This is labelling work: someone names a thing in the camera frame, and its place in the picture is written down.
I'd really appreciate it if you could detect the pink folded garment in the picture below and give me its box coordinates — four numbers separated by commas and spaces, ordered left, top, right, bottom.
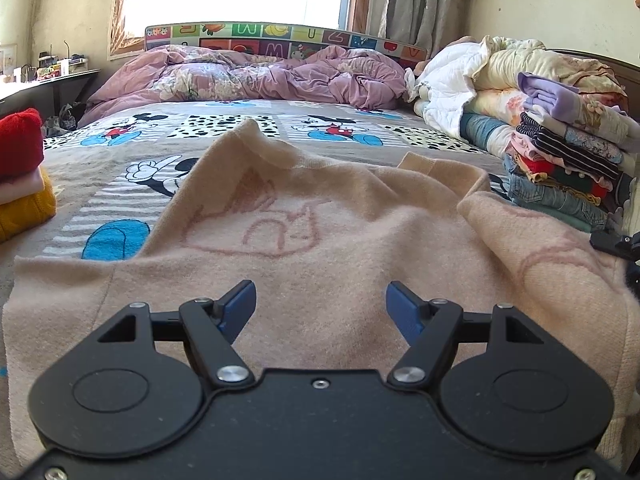
0, 167, 44, 205

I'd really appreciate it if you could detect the purple folded garment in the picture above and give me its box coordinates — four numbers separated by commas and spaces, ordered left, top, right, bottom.
516, 73, 582, 124

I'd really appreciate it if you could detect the colourful alphabet headboard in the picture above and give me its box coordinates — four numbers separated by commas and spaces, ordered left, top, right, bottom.
144, 22, 427, 68

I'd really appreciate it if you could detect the pink purple quilt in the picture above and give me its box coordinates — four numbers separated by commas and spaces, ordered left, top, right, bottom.
79, 44, 407, 127

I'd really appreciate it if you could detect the red folded sweater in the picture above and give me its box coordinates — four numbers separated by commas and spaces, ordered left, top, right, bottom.
0, 108, 44, 179

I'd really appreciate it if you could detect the beige knit sweater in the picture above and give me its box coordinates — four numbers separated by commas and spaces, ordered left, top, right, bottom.
2, 122, 639, 467

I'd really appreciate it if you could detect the grey window curtain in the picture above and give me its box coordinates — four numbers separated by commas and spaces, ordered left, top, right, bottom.
380, 0, 469, 56

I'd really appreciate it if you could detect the black striped folded garment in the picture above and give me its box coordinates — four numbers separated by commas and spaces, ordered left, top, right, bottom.
516, 113, 624, 181

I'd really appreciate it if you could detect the yellow folded sweater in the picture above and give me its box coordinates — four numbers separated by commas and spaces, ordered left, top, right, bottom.
1, 169, 56, 243

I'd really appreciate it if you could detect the Mickey Mouse bed blanket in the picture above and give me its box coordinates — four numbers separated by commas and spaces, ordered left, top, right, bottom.
0, 97, 511, 480

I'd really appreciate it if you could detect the cluttered side desk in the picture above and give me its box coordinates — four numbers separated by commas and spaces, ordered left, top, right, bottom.
1, 54, 100, 119

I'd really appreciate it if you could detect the white puffy jacket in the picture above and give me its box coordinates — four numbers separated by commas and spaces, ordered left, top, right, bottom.
405, 39, 492, 139

